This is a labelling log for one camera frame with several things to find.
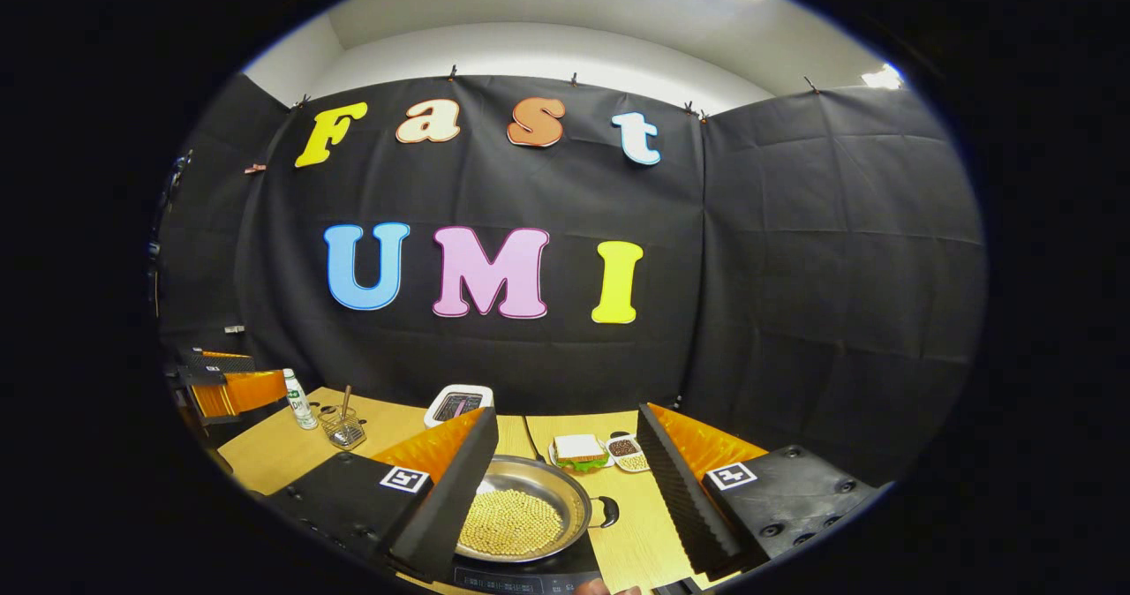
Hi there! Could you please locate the sandwich with lettuce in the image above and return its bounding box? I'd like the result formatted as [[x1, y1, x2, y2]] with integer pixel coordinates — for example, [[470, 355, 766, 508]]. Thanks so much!
[[554, 433, 610, 472]]

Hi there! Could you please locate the white divided bean tray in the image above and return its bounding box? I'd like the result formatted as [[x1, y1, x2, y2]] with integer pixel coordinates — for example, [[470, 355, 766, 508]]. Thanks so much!
[[606, 433, 652, 474]]

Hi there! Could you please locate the pile of soybeans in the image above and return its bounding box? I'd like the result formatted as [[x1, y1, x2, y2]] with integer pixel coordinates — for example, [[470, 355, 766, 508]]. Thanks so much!
[[459, 489, 564, 556]]

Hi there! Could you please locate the white plastic bottle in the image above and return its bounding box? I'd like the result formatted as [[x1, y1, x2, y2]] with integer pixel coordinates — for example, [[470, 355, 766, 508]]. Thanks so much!
[[282, 368, 319, 431]]

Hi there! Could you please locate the black induction cooktop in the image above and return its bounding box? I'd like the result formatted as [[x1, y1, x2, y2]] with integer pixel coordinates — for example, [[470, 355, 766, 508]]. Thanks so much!
[[446, 533, 606, 595]]

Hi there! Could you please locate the white toaster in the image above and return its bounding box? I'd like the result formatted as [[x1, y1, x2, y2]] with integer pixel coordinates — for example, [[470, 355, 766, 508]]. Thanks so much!
[[424, 384, 494, 428]]

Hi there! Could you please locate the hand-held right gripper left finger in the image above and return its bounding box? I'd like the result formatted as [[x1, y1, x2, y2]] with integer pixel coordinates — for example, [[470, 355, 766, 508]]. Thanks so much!
[[265, 406, 500, 585]]

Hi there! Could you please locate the small wire basket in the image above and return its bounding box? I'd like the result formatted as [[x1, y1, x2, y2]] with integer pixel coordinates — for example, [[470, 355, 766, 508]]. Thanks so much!
[[320, 405, 367, 451]]

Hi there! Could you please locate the stainless steel pot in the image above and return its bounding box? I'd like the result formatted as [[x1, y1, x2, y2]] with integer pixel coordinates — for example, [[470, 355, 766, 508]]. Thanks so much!
[[455, 454, 621, 565]]

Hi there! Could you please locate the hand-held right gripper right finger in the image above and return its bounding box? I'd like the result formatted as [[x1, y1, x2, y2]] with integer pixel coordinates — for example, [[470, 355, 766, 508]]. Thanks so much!
[[636, 403, 893, 583]]

